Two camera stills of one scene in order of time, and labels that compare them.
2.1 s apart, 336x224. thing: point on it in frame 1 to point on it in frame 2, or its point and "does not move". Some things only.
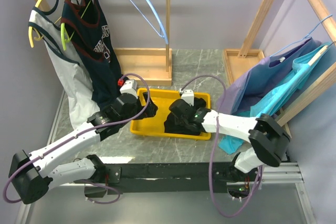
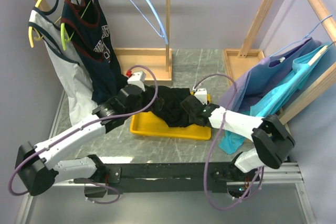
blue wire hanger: x=306 y=38 does not move
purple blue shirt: x=237 y=98 does not move
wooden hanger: x=318 y=54 does not move
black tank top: x=172 y=125 to x=168 y=105
